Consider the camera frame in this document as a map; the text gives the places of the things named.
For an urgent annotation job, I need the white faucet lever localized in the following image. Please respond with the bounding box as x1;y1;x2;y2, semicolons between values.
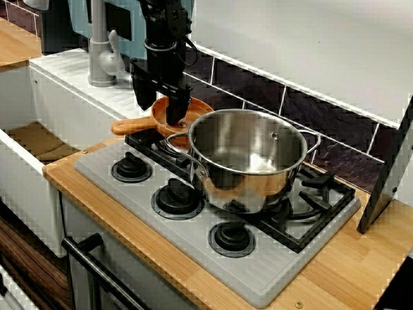
98;29;126;78

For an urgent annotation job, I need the black oven door handle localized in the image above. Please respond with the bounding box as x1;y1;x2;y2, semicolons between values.
61;232;149;310

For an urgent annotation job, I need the wooden stove countertop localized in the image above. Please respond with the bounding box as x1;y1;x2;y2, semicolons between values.
43;134;413;310

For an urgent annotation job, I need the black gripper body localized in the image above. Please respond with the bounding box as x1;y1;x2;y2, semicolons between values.
130;40;192;101

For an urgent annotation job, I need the grey stove top plate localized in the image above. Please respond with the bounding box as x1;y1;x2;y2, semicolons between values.
74;129;362;309

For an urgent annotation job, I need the teal box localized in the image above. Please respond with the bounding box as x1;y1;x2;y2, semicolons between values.
67;0;196;64

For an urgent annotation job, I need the black burner grate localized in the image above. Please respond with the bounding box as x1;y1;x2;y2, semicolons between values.
125;129;357;254

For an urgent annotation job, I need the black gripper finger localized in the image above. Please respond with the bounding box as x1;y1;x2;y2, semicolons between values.
131;76;158;111
165;95;190;127

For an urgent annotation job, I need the small wooden countertop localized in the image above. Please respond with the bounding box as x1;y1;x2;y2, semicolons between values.
0;16;43;72

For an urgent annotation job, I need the black stove knob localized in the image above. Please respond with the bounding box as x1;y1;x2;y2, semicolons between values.
208;221;256;258
150;178;205;221
111;152;153;184

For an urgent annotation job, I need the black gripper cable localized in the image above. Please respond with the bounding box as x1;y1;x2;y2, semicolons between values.
177;36;198;67

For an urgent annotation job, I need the white sink basin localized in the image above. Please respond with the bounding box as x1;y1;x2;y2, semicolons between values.
0;50;168;259

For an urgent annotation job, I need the stainless steel pot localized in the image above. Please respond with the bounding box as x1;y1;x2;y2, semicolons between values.
164;108;323;214

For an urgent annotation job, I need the orange plastic frying pan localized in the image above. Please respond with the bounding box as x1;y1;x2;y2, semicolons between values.
111;96;216;137

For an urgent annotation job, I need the grey oven door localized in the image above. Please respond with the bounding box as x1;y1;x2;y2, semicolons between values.
61;193;194;310

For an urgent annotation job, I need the black side panel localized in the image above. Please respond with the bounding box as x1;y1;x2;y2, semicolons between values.
356;96;413;235

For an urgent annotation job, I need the grey faucet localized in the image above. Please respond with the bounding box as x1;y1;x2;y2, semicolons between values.
87;0;119;87

